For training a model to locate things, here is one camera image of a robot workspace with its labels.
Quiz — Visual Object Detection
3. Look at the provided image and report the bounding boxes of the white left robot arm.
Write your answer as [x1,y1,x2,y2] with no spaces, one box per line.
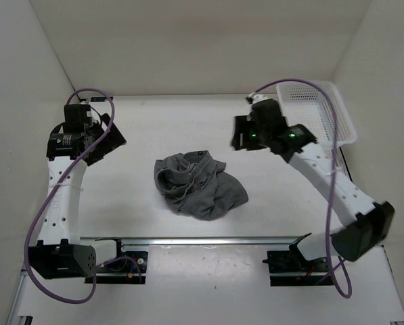
[28,103,127,280]

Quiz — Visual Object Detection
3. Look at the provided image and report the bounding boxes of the aluminium table edge rail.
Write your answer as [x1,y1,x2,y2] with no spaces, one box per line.
[78,236,368,250]

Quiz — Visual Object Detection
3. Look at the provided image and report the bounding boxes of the grey drawstring shorts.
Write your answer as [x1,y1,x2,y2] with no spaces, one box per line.
[154,150,249,221]

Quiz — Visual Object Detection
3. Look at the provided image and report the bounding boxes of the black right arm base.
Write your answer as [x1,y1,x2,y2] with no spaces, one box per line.
[262,233,334,287]

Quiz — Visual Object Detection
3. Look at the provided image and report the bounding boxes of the white perforated plastic basket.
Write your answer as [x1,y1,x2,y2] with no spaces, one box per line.
[276,81,357,150]

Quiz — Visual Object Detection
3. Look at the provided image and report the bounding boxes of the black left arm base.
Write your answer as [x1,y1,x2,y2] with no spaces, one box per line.
[85,238,148,285]

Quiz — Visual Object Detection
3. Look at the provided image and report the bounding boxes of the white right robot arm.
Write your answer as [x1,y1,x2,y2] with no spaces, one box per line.
[231,95,395,271]

